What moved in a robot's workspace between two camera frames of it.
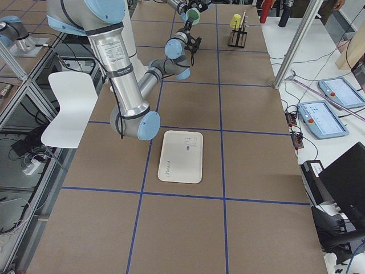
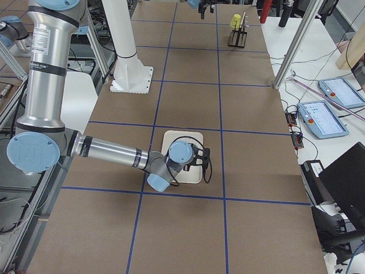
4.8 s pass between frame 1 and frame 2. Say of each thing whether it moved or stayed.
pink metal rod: stayed
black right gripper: moved
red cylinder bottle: stayed
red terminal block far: stayed
